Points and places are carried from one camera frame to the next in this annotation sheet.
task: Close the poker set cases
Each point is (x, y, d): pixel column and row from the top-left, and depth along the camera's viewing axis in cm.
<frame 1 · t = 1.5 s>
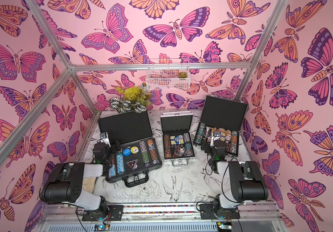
left hand: (111, 139, 94), fingers open
right hand: (212, 139, 94), fingers open
large black poker case: (139, 154, 92), point 5 cm above the table
small silver poker case: (177, 128, 104), point 6 cm above the table
right black poker case: (220, 119, 107), point 7 cm above the table
green leafy plant: (139, 93, 103), point 23 cm above the table
striped black white plant: (124, 106, 92), point 25 cm above the table

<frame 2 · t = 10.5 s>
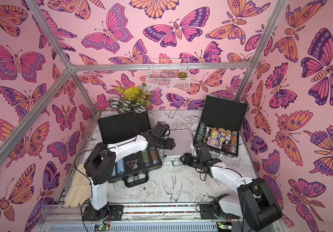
left hand: (174, 144, 91), fingers open
right hand: (183, 158, 87), fingers open
small silver poker case: (183, 138, 102), point 3 cm above the table
cream work glove: (79, 193, 81), on the table
the other named things where they were.

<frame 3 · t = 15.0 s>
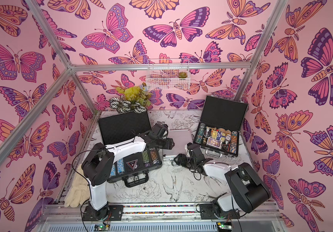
left hand: (173, 144, 91), fingers open
right hand: (177, 159, 90), fingers open
the named things where they were.

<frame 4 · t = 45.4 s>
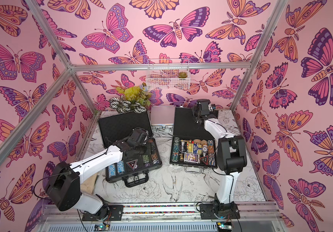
left hand: (153, 147, 86), fingers open
right hand: (194, 106, 96), fingers open
small silver poker case: (162, 118, 118), on the table
right black poker case: (192, 145, 97), point 5 cm above the table
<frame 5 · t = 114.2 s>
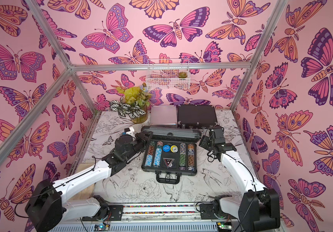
left hand: (155, 132, 77), fingers open
right hand: (205, 141, 85), fingers open
right black poker case: (196, 116, 113), point 5 cm above the table
amber glass plant vase: (143, 118, 116), point 2 cm above the table
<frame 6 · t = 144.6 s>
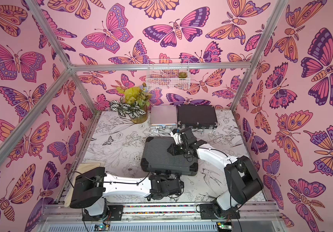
left hand: (164, 180, 81), fingers closed
right hand: (169, 149, 87), fingers closed
